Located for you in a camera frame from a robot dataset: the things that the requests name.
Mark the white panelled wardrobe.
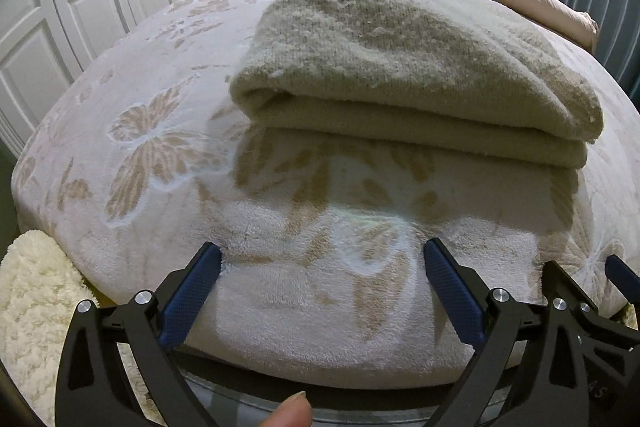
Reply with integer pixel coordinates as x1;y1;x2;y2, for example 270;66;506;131
0;0;231;158

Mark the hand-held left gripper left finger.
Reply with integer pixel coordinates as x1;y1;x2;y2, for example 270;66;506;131
55;242;223;427

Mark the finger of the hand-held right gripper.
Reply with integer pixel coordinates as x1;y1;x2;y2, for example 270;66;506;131
604;254;640;308
542;259;601;315

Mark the butterfly print blanket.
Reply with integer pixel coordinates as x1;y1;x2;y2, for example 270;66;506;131
11;0;640;390

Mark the cream knit sweater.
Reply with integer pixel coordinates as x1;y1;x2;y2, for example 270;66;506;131
229;0;605;170

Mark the person's left hand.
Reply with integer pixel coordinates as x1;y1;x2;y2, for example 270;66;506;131
272;391;314;427

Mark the fluffy white rug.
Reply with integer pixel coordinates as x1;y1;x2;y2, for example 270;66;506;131
0;229;96;408

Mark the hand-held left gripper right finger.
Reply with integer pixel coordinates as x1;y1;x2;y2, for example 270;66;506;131
422;237;597;427

